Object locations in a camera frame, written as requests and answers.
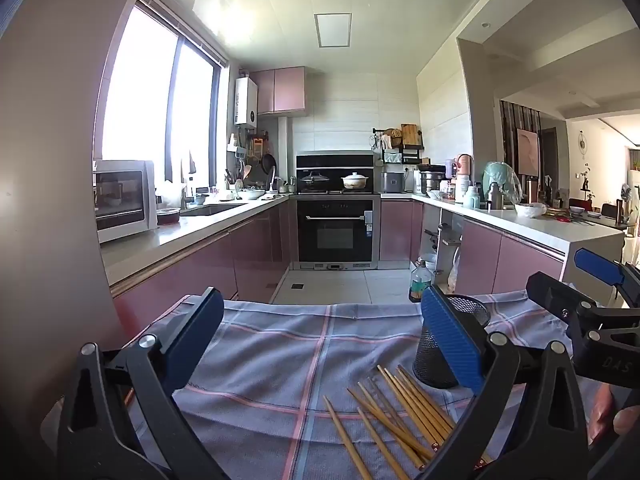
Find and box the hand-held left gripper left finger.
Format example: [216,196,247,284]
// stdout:
[57,287,225,480]

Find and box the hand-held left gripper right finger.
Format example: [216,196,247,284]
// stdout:
[420,284,596,480]

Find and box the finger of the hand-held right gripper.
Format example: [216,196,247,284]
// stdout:
[574,247,640,306]
[526,271,640,356]

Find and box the black mesh utensil holder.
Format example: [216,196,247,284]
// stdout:
[413,296,492,390]

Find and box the bunch of bamboo chopsticks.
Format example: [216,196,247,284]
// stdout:
[322,364,493,480]

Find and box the person's right hand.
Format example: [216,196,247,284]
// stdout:
[587,389,640,448]

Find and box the dining table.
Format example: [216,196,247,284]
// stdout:
[550,205,631,231]

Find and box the cooking oil bottle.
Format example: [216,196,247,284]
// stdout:
[409,260,433,303]

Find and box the pink sink counter cabinet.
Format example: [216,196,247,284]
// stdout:
[100,195,296,321]

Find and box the pink peninsula counter cabinet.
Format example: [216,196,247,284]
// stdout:
[380,192,626,296]

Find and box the grey plaid tablecloth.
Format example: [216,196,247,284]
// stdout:
[112,290,618,480]

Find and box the green plastic-covered appliance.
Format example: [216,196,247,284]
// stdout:
[482,161,523,206]

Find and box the steel stock pot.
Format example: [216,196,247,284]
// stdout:
[420,170,447,196]

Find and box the black built-in oven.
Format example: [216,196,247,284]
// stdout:
[295,195,381,271]

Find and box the pink kettle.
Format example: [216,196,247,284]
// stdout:
[452,154,473,191]

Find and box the white countertop oven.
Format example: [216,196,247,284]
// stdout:
[94,160,158,245]

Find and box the wooden slat screen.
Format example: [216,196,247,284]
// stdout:
[500,100,543,181]

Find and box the black wok with glass lid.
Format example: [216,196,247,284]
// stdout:
[300,171,331,192]

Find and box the black range hood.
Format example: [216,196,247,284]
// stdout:
[296,151,376,195]

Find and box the silver refrigerator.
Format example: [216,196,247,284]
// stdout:
[0,0,156,361]

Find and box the white gas water heater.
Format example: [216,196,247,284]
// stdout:
[234,77,259,128]

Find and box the kitchen window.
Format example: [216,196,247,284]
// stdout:
[100,0,231,191]

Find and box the ceiling light panel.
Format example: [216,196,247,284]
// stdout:
[315,11,352,48]

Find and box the pink wall picture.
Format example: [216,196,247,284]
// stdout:
[516,128,540,175]

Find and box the black wall rack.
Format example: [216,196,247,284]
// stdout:
[372,127,426,166]

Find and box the pink wall cabinet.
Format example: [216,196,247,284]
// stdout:
[250,66,307,116]

